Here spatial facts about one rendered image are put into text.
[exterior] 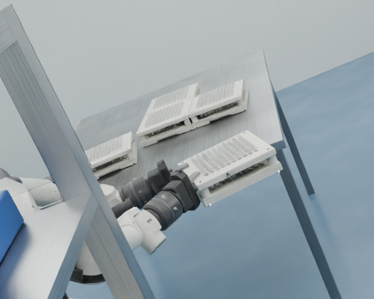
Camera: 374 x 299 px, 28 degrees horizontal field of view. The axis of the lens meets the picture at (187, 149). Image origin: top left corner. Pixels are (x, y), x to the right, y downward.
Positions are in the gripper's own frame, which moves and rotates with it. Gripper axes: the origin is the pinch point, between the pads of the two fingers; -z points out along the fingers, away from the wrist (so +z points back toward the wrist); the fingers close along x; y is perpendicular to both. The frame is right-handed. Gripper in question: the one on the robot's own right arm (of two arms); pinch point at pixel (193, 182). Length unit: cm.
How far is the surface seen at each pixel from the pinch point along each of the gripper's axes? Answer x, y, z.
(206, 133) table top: 18, -65, -71
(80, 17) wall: -15, -347, -252
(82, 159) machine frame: -37, 36, 51
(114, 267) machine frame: -15, 35, 56
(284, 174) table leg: 32, -22, -58
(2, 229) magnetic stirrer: -35, 36, 73
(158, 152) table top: 18, -82, -56
